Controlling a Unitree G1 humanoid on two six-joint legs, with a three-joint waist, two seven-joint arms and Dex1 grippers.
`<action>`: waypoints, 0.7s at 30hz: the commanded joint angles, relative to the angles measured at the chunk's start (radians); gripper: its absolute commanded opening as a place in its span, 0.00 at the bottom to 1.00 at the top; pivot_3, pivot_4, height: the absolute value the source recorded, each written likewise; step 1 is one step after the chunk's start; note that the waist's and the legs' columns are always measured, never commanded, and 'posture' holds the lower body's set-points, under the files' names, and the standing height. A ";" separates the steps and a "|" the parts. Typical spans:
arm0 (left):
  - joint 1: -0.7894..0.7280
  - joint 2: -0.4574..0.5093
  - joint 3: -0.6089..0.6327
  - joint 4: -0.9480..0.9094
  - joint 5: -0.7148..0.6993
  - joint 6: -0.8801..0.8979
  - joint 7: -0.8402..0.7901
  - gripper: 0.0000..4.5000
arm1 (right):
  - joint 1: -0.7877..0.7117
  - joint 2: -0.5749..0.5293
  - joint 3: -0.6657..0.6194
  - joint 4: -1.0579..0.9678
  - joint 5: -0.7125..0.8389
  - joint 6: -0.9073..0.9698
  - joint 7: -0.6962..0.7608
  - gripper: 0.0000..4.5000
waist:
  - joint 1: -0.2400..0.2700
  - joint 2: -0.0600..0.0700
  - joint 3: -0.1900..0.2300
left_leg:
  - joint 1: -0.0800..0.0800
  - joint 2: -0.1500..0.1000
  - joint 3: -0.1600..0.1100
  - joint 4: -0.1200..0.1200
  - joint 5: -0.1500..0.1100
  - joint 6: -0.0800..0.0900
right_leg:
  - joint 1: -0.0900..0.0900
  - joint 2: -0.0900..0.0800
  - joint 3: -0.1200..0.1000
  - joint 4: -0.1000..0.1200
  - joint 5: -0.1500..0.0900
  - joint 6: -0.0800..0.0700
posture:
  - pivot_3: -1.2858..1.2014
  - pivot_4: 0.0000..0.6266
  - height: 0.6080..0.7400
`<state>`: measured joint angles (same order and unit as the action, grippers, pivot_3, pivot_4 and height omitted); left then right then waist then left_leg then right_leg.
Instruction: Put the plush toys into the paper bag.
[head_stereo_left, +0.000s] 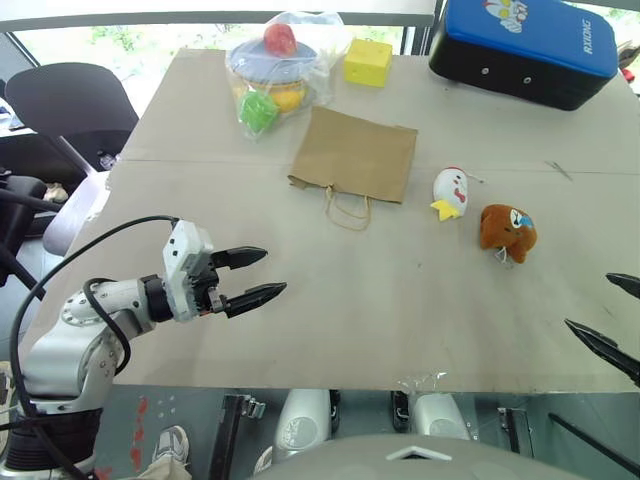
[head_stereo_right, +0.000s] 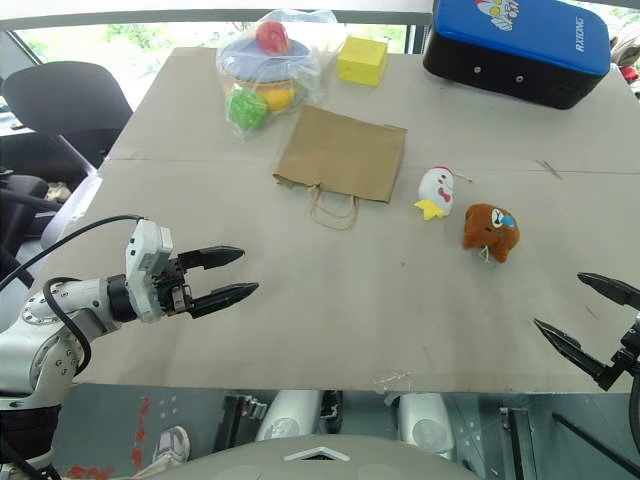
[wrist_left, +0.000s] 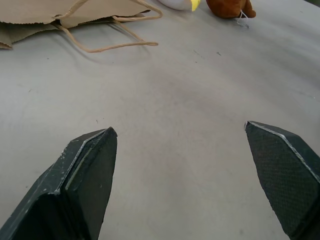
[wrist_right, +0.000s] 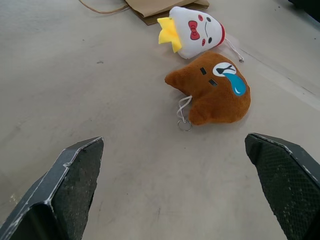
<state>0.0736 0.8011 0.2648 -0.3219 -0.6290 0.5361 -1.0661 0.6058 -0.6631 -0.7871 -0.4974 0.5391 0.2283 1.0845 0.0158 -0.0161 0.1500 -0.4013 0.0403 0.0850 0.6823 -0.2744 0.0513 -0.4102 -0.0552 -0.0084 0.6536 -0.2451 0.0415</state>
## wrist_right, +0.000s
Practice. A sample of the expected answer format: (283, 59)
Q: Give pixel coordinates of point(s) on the brown crying plush toy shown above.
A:
(215, 95)

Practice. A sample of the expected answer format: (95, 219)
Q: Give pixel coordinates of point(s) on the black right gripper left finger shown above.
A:
(62, 190)

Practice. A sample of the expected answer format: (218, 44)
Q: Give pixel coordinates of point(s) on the white plush with yellow crown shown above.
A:
(197, 32)

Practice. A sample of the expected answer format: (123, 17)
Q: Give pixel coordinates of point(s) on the brown paper bag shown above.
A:
(160, 8)

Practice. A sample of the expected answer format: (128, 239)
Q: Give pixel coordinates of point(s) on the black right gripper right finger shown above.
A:
(287, 180)

